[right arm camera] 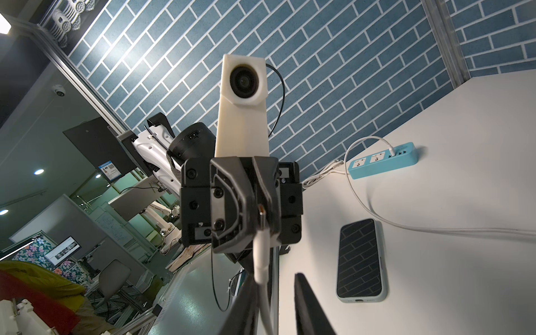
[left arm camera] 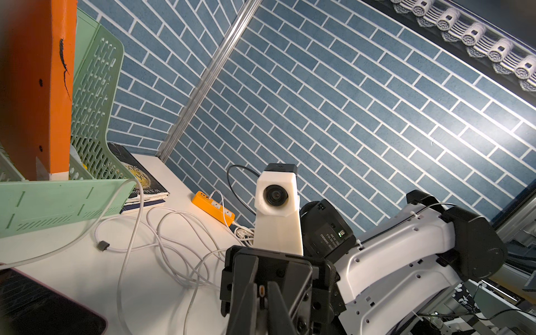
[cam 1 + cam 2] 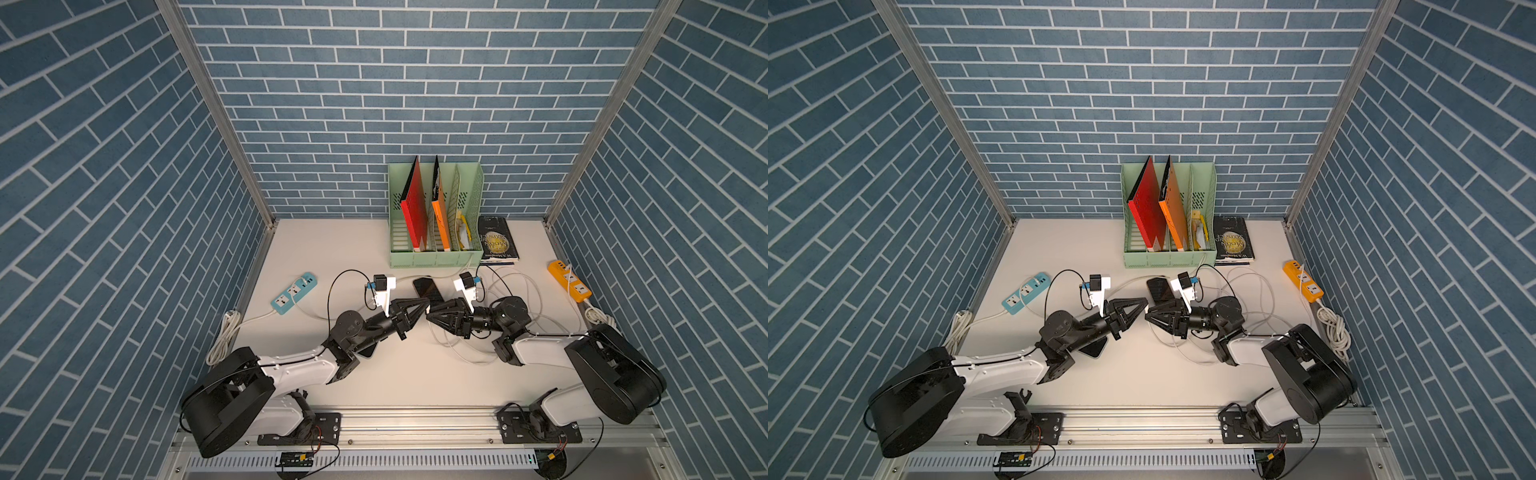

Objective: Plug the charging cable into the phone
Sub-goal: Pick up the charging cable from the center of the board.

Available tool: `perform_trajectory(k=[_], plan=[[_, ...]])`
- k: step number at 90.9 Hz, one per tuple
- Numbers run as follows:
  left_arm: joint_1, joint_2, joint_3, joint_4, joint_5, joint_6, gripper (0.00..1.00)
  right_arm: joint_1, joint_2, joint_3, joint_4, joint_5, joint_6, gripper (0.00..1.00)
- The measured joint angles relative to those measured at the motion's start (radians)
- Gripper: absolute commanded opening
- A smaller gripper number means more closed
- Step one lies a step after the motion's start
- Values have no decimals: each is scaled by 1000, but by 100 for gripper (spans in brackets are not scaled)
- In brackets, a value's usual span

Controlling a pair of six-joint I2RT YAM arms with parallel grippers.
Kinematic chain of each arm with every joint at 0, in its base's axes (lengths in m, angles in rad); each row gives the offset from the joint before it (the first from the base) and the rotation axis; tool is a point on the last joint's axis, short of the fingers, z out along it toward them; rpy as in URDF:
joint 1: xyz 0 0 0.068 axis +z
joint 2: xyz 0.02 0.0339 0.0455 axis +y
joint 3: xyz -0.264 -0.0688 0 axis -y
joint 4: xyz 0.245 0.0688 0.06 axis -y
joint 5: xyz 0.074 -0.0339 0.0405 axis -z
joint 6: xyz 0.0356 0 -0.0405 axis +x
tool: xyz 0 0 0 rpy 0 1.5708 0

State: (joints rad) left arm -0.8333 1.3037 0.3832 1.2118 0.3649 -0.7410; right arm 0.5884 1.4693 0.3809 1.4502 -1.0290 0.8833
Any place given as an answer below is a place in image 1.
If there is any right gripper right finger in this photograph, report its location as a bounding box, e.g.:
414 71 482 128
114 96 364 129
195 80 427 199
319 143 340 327
294 273 336 335

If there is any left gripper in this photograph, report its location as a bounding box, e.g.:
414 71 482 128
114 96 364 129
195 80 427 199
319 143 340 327
180 156 304 262

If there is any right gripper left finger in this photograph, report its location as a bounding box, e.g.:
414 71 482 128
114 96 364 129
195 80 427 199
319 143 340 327
219 276 258 335

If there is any white charging cable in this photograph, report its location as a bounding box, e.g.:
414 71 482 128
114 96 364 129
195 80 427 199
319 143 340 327
252 135 536 335

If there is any phone with light blue case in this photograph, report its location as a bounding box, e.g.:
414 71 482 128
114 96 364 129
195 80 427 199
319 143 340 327
336 219 387 303

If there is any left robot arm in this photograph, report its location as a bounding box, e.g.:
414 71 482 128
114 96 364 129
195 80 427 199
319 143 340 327
118 114 304 262

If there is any teal power strip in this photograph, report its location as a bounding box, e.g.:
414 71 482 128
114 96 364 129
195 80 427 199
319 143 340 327
348 142 419 180

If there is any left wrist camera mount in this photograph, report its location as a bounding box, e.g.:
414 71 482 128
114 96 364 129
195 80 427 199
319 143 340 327
215 54 269 158

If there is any white power cord left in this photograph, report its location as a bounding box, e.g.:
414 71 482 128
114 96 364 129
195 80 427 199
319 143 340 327
301 161 348 189

